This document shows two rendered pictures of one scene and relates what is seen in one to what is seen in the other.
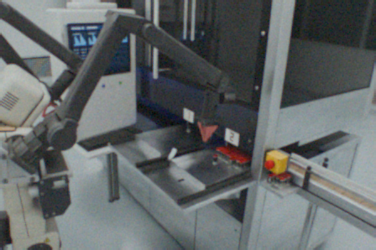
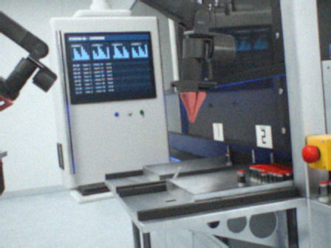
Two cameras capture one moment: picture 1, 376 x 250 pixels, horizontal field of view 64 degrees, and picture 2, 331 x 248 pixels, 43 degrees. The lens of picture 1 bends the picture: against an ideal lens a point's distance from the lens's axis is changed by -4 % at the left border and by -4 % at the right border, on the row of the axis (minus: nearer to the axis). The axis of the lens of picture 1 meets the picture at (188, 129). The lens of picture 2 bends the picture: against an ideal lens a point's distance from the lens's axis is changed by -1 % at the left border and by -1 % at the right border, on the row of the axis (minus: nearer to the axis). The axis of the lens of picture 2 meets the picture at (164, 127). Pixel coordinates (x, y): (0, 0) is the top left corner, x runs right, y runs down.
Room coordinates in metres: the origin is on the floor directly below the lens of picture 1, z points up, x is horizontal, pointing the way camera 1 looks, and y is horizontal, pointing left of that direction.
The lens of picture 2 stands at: (0.17, -0.41, 1.13)
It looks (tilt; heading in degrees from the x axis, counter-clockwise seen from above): 3 degrees down; 23
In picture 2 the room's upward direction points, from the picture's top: 5 degrees counter-clockwise
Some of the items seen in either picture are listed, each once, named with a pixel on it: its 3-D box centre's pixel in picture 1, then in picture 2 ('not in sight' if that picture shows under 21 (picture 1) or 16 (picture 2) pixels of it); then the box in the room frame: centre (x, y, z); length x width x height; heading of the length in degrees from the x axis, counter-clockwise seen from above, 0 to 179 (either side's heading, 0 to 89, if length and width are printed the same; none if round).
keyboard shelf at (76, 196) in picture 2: (110, 139); (123, 188); (1.74, 0.48, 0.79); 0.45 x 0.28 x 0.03; 136
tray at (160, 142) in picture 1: (174, 139); (197, 169); (1.56, 0.07, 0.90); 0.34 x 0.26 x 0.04; 127
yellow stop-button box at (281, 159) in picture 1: (277, 161); (329, 151); (1.17, -0.38, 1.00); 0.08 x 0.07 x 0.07; 127
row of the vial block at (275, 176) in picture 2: (229, 158); (266, 177); (1.35, -0.20, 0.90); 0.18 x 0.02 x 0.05; 37
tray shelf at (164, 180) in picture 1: (181, 159); (194, 187); (1.39, 0.03, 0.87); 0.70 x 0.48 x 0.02; 37
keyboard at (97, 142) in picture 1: (112, 137); (125, 183); (1.73, 0.46, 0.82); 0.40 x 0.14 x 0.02; 136
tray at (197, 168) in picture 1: (215, 164); (237, 184); (1.29, -0.13, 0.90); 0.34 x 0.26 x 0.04; 127
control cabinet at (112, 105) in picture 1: (95, 70); (108, 97); (1.89, 0.59, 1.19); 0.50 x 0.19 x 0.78; 136
